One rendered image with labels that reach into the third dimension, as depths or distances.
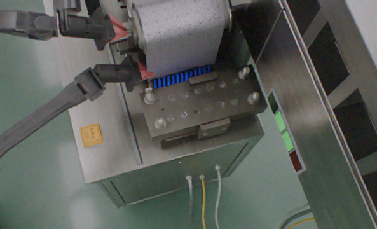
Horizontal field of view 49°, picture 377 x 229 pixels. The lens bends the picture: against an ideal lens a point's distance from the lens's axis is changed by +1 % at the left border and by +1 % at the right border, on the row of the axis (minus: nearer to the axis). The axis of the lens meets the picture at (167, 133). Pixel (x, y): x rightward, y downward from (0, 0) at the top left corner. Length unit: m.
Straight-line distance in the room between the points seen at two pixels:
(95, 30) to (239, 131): 0.64
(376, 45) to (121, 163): 0.91
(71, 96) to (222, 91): 0.50
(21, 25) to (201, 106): 0.60
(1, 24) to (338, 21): 0.77
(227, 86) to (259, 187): 1.09
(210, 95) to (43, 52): 1.54
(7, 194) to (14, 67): 0.78
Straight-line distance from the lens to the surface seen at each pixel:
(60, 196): 2.38
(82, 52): 1.60
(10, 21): 1.12
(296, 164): 1.19
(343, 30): 0.86
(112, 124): 1.47
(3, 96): 2.64
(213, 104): 1.36
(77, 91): 1.19
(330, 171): 1.04
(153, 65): 1.29
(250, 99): 1.36
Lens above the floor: 2.29
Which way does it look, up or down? 73 degrees down
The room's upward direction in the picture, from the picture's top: 3 degrees clockwise
